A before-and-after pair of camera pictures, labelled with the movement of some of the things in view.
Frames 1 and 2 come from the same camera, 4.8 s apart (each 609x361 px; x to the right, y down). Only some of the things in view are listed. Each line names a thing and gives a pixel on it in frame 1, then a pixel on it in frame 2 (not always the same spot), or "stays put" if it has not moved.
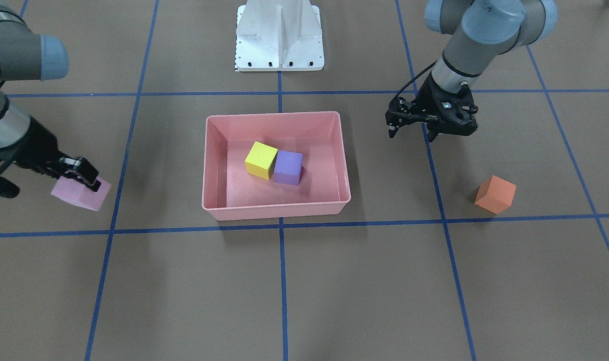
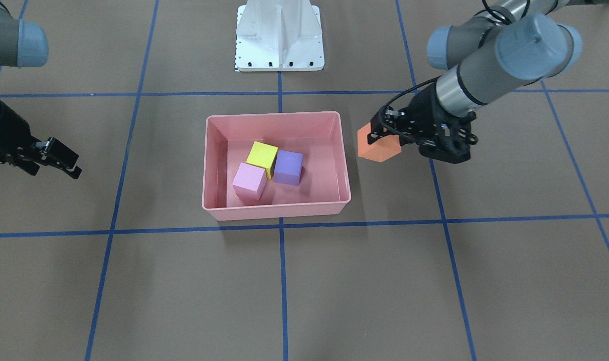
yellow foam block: [260, 160] stays put
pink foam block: [77, 193] → [250, 181]
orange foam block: [495, 194] → [380, 150]
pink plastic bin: [231, 193] stays put
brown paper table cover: [505, 244] stays put
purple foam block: [288, 168] stays put
